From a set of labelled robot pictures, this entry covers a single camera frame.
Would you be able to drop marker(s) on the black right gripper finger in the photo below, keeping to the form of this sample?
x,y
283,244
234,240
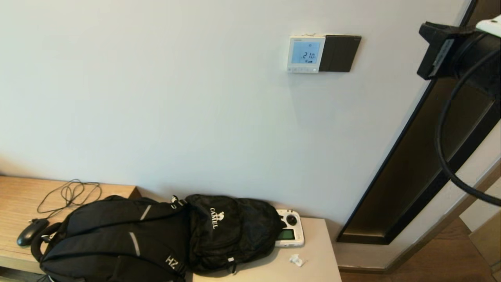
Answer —
x,y
442,56
425,53

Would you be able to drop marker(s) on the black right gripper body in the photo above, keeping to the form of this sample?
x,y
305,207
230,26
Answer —
x,y
477,62

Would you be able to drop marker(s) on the white wall thermostat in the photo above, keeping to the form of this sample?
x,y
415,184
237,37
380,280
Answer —
x,y
305,55

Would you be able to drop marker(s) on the light brown wooden board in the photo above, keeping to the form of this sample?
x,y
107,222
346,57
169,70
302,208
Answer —
x,y
487,246

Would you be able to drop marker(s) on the white remote controller with screen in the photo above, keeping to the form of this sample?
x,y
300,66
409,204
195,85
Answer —
x,y
292,235

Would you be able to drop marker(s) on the beige drawer cabinet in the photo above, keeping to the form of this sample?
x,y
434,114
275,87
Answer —
x,y
317,250

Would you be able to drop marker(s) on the crumpled white paper scrap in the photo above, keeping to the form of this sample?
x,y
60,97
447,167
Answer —
x,y
296,260

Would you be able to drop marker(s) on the black Camel logo backpack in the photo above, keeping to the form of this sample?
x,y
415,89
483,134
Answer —
x,y
231,235

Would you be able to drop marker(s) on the large black backpack grey stripes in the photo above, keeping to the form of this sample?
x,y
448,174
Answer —
x,y
109,239

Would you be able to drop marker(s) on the light wooden desk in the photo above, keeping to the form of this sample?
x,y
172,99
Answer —
x,y
19,199

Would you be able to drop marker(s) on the black computer mouse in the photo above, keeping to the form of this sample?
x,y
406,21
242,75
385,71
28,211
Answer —
x,y
29,234

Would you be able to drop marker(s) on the black wall switch panel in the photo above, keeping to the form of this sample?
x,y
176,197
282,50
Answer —
x,y
340,53

